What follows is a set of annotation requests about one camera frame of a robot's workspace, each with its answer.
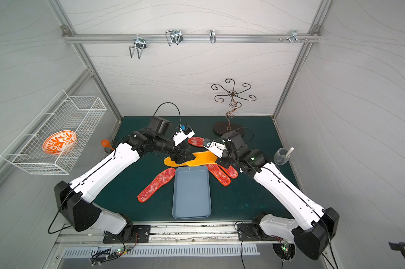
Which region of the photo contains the metal hook left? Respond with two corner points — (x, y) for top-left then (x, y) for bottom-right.
(129, 37), (147, 59)

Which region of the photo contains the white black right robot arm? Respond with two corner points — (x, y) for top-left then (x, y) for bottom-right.
(204, 131), (340, 260)

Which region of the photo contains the metal bracket right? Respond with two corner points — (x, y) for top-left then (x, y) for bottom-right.
(279, 30), (308, 44)

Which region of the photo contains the metal hook middle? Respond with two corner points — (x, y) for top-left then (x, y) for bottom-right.
(165, 30), (183, 47)

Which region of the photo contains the white vent strip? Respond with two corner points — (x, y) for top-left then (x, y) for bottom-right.
(62, 244), (260, 258)

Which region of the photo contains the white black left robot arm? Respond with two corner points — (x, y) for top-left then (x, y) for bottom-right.
(54, 116), (196, 235)

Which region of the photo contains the aluminium top rail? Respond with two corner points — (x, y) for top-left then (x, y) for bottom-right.
(63, 32), (322, 45)

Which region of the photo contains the bronze scroll jewelry stand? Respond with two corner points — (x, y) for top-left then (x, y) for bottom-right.
(211, 78), (257, 136)

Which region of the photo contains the red insole under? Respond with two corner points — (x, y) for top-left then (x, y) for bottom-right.
(205, 164), (231, 186)

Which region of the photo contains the red insole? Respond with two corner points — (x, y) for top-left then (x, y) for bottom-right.
(137, 168), (176, 203)
(188, 137), (205, 148)
(220, 166), (238, 179)

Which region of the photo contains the blue plastic storage tray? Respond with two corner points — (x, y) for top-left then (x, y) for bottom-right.
(172, 166), (211, 220)

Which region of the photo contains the yellow insole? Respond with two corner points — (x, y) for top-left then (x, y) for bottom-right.
(164, 151), (218, 167)

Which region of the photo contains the clear measuring cup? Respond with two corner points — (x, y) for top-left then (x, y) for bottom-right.
(273, 147), (294, 165)

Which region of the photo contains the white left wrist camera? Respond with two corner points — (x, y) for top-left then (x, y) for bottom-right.
(172, 124), (195, 146)

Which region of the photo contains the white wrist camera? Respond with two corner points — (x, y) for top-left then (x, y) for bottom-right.
(203, 139), (227, 158)
(172, 124), (195, 146)

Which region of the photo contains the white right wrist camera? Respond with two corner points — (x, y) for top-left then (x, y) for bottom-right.
(203, 139), (227, 158)

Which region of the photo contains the orange patterned bowl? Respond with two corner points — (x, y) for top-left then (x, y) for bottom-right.
(42, 130), (77, 155)

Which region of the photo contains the red insole top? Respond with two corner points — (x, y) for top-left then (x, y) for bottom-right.
(188, 137), (205, 148)

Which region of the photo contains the white wire basket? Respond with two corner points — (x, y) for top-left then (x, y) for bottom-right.
(0, 90), (107, 175)

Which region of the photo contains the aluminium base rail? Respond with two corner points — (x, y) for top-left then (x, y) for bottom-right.
(54, 220), (291, 245)

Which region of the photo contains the metal hook small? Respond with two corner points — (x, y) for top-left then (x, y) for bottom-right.
(209, 30), (216, 44)

